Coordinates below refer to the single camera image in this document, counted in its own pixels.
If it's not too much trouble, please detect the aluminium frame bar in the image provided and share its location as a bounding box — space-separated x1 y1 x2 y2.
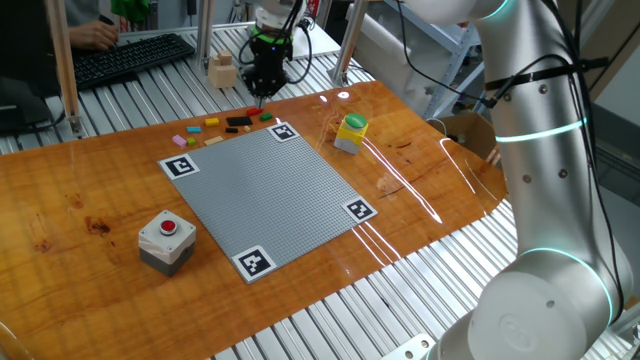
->
569 0 619 51

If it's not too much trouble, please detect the aluminium frame post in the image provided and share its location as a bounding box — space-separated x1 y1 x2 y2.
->
327 0 369 89
195 0 216 71

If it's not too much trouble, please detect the black cable strap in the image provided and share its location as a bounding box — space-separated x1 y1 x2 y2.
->
483 56 610 92

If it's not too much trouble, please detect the white flat board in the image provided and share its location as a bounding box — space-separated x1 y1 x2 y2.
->
292 24 342 60

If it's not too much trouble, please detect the grey metal shelf frame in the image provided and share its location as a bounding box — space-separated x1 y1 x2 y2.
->
384 0 489 120

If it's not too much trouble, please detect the grey Lego baseplate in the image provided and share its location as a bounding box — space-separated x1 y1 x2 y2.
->
157 121 379 285

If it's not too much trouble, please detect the black computer monitor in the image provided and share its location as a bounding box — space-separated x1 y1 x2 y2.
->
0 0 69 136

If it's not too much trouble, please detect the person in grey shirt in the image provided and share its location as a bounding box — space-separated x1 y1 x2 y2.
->
63 0 114 26

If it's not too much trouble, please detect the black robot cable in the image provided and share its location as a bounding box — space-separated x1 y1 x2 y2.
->
394 0 626 326
237 17 314 85

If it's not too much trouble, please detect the black computer keyboard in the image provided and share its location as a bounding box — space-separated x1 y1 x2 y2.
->
72 32 196 91

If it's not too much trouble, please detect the yellow and grey button box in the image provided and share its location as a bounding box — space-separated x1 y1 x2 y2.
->
333 112 370 155

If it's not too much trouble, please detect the green flange adapter ring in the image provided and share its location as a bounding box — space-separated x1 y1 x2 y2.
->
249 24 294 47

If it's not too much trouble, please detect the person's bare hand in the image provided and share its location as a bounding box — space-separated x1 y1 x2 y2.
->
77 19 120 52

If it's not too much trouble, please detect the wood grain mat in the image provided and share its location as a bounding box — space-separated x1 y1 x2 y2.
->
0 80 509 360

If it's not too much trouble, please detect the grey box with red button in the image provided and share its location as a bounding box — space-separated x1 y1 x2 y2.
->
137 209 198 278

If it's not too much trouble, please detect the dark grey cabinet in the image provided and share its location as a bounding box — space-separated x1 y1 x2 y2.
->
584 102 640 206

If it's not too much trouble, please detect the black white fiducial marker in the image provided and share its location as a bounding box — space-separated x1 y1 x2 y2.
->
265 121 301 144
230 244 278 285
341 197 379 224

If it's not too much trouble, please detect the wooden frame post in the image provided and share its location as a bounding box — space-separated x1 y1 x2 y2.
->
43 0 84 139

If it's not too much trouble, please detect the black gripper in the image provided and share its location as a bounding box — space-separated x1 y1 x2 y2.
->
243 40 291 105

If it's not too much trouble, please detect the fiducial marker with C pattern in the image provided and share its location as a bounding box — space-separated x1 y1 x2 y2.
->
157 153 201 181

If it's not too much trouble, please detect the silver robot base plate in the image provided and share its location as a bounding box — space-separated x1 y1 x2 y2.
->
379 333 437 360

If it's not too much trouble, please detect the brown cardboard panel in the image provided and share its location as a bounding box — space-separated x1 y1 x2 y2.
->
554 0 640 109

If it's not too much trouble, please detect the beige block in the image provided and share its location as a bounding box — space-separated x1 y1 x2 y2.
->
207 55 239 90

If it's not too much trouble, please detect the green cloth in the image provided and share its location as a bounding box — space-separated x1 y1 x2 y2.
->
109 0 151 26

